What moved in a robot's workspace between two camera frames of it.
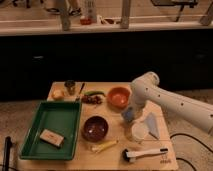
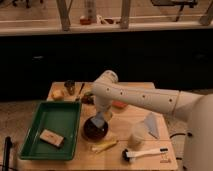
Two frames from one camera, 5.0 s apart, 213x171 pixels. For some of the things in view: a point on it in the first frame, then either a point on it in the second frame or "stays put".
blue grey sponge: (128, 114) → (99, 119)
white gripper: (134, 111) → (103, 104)
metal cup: (70, 87) stays put
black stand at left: (7, 148) stays put
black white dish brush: (131, 156) stays put
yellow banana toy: (103, 146) stays put
